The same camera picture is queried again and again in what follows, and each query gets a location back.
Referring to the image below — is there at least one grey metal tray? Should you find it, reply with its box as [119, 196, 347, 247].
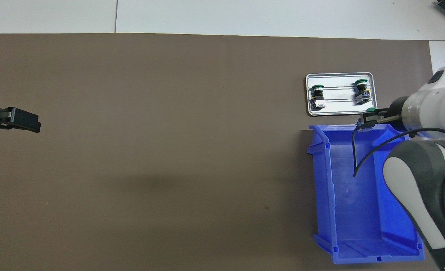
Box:
[305, 72, 378, 116]

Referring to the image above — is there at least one blue plastic storage bin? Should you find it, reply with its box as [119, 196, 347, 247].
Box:
[307, 123, 425, 265]

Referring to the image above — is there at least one green push button switch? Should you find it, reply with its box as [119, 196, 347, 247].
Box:
[356, 107, 377, 132]
[310, 84, 326, 111]
[354, 78, 371, 106]

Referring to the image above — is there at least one brown table mat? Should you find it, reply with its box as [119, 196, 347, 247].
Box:
[0, 33, 445, 271]

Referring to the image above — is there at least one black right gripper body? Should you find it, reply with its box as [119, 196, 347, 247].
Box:
[387, 97, 405, 125]

